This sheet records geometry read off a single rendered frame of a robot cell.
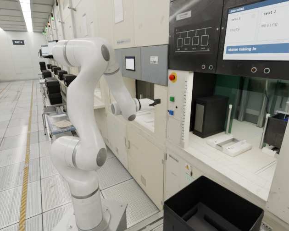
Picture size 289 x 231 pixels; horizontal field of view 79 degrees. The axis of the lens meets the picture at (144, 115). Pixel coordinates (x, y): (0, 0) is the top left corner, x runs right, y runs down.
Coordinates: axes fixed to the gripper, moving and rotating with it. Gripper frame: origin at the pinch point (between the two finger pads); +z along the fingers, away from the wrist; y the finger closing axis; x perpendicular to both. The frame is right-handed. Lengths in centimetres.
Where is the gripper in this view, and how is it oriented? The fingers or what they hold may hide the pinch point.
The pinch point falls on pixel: (157, 101)
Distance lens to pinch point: 118.9
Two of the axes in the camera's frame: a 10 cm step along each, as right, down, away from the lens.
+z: 8.6, -1.8, 4.8
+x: -0.1, -9.5, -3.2
